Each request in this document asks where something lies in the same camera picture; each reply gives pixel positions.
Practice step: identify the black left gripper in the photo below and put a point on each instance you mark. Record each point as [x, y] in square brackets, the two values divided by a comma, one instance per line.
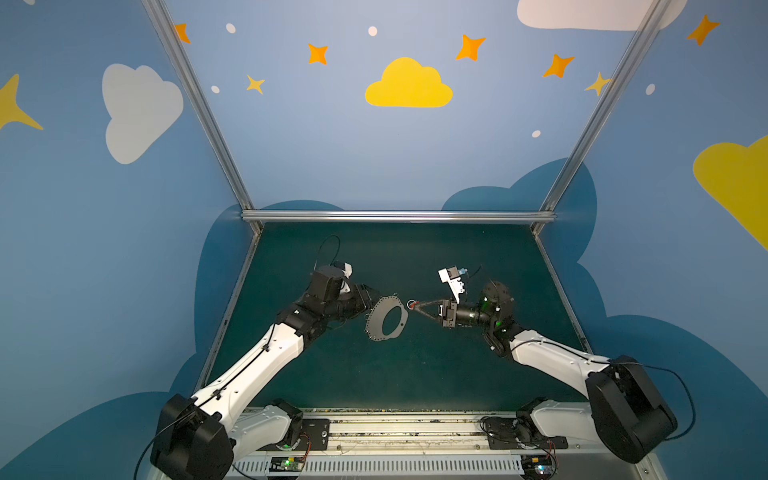
[368, 297]

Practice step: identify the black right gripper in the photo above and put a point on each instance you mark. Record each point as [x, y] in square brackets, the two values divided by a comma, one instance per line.
[448, 312]

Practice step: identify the grey oval keyring plate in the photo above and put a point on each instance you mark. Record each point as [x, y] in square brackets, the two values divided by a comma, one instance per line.
[377, 317]

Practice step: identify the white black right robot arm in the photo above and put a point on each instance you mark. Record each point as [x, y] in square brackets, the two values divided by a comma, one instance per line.
[622, 408]

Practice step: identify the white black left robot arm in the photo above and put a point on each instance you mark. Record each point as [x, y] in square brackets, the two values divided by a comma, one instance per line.
[202, 436]

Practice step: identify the right controller board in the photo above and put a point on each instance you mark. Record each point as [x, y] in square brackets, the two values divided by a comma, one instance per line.
[537, 467]

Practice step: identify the controller board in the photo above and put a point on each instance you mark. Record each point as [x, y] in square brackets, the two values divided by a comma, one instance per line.
[286, 465]
[537, 467]

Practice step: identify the left controller board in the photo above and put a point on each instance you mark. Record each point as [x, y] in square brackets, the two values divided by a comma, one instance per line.
[286, 465]

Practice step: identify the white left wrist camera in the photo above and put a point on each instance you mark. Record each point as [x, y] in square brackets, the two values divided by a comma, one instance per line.
[347, 270]

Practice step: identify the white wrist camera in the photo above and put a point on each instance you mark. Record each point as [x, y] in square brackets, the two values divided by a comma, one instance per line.
[347, 270]
[453, 277]

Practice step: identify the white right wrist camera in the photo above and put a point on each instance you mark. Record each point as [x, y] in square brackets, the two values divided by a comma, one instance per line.
[453, 277]

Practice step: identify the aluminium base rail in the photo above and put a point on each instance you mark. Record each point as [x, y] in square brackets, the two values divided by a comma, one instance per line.
[432, 445]

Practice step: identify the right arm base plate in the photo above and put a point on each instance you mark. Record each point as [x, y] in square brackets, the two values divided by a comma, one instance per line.
[517, 433]

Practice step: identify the aluminium frame back rail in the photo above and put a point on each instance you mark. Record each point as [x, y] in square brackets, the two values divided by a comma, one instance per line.
[465, 217]

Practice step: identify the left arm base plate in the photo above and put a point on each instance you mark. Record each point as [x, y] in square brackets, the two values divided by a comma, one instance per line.
[315, 433]

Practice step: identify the aluminium frame left post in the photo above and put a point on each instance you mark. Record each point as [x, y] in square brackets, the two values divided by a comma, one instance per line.
[161, 20]

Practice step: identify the aluminium frame post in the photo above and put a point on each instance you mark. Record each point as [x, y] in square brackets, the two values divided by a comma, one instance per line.
[161, 20]
[642, 40]

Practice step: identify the aluminium frame right post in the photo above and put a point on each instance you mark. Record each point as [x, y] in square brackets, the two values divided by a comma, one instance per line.
[642, 40]

